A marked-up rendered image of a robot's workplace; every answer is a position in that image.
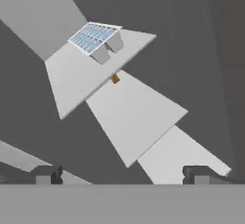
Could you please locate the small orange food item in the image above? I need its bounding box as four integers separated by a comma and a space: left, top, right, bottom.
110, 73, 122, 85

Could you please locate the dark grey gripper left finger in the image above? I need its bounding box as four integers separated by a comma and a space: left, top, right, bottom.
12, 163, 64, 186

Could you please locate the blue white ice cube tray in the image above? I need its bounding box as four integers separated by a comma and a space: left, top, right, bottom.
67, 21, 124, 65

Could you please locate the dark grey freezer compartment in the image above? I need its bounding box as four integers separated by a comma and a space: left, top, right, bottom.
0, 0, 245, 186

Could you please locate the white freezer shelf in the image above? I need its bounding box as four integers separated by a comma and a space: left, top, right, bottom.
0, 140, 93, 186
85, 69, 189, 169
137, 124, 233, 186
44, 28, 158, 121

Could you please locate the white freezer back panel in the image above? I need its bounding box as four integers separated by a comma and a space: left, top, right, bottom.
0, 0, 89, 61

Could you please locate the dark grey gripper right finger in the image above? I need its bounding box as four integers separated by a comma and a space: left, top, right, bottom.
182, 165, 236, 186

